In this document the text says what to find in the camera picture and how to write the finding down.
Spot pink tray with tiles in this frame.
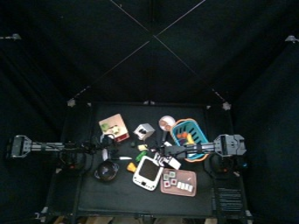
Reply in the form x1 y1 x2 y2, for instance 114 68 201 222
161 167 199 198

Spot white pink toy ladle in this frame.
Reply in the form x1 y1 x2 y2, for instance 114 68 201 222
158 115 178 147

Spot green toy vegetable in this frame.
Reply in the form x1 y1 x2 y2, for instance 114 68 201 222
135 150 149 163

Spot white game controller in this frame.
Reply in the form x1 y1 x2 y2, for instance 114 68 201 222
133 155 165 192

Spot white grey toy cube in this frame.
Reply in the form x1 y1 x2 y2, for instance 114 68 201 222
134 122 157 141

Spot zebra striped card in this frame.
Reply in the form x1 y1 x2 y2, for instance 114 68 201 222
153 151 183 171

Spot black toy pan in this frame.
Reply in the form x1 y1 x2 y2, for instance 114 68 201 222
94 160 121 182

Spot blue basket orange rim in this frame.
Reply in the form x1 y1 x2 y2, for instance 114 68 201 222
170 117 211 163

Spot colourful picture card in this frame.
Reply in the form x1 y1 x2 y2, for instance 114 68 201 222
98 113 130 140

